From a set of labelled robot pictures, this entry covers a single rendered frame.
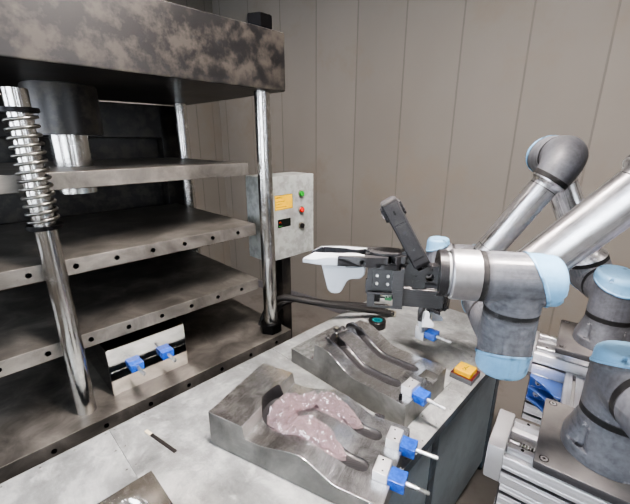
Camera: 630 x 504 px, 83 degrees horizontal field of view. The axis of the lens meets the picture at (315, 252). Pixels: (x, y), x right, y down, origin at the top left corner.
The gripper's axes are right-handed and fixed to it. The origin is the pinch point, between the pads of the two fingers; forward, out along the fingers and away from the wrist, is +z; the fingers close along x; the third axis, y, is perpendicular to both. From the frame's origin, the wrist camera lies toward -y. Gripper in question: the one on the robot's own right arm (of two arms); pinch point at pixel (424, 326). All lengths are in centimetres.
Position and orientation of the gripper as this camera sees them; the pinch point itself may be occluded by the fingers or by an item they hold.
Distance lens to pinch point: 145.6
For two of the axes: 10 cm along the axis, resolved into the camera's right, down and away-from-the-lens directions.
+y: 7.1, 2.1, -6.7
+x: 7.0, -2.1, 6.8
